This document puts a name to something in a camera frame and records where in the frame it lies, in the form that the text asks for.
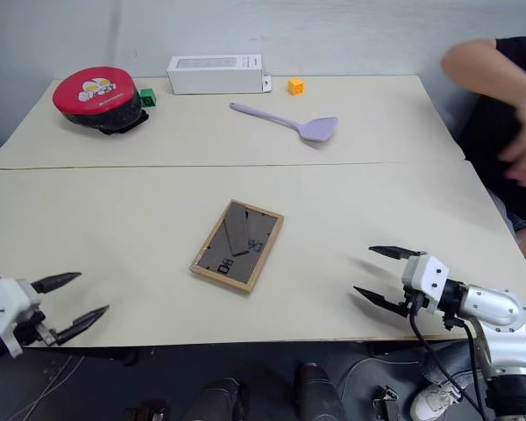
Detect person's jeans leg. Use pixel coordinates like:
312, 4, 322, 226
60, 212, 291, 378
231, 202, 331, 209
420, 340, 481, 394

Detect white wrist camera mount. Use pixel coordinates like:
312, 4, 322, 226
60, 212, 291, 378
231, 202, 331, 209
401, 253, 450, 315
0, 268, 43, 359

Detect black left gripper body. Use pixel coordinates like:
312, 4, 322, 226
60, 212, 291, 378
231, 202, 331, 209
11, 301, 59, 348

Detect purple silicone spatula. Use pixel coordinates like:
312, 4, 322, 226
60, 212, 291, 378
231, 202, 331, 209
228, 102, 339, 143

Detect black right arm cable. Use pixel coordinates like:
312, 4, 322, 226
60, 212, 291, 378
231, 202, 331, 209
409, 301, 488, 421

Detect black bowl with red lid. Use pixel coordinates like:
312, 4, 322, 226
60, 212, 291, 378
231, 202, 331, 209
53, 66, 151, 137

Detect white sneaker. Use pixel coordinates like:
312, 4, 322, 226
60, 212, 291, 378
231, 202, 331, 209
410, 380, 466, 421

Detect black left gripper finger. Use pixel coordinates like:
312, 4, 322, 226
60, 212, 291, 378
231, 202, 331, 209
54, 305, 111, 346
30, 272, 82, 295

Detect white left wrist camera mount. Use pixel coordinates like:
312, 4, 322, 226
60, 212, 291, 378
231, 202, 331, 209
0, 268, 43, 359

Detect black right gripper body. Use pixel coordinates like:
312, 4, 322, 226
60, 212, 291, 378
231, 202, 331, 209
400, 284, 430, 318

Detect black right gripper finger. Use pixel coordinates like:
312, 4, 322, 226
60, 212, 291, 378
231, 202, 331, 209
352, 285, 412, 318
368, 245, 427, 261

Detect person's black shirt torso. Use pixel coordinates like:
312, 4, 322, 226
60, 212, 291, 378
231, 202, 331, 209
457, 36, 526, 225

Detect small dark metal bracket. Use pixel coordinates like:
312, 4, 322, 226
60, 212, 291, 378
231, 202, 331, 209
372, 384, 405, 421

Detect dark rounded shape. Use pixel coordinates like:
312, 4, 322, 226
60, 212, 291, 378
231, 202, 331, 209
294, 360, 348, 421
182, 378, 251, 421

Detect white cardboard box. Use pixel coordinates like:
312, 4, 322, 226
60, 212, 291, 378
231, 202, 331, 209
166, 54, 274, 96

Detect wooden picture frame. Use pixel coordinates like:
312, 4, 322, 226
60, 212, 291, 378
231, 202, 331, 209
189, 198, 286, 295

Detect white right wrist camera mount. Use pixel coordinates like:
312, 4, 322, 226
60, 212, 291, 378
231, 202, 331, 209
401, 253, 450, 315

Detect thin floor wires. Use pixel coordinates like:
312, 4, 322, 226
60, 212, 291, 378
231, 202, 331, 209
19, 353, 87, 421

